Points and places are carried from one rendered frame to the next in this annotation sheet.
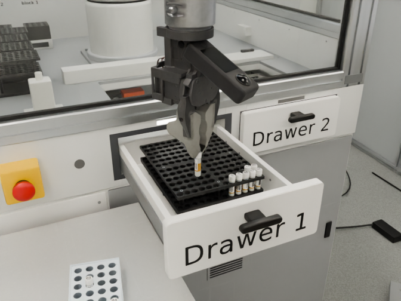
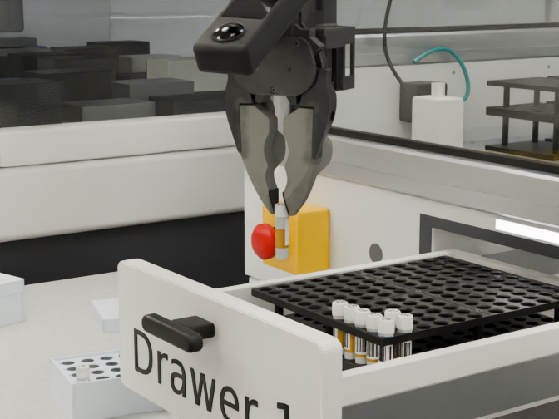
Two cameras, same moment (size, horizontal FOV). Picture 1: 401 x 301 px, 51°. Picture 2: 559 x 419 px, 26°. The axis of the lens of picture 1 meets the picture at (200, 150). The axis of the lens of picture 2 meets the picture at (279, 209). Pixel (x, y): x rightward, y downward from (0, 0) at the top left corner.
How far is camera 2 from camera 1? 1.07 m
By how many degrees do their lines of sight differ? 76
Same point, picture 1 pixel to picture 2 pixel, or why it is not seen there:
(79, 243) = not seen: hidden behind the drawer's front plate
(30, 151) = (325, 194)
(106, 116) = (418, 171)
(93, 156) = (395, 248)
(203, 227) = (152, 303)
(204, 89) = (269, 64)
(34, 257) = not seen: hidden behind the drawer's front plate
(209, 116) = (294, 132)
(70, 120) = (372, 157)
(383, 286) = not seen: outside the picture
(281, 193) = (248, 313)
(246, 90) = (200, 45)
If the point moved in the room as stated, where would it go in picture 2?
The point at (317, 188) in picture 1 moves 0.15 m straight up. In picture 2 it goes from (308, 352) to (309, 126)
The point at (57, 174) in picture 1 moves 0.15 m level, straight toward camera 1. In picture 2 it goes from (348, 257) to (227, 274)
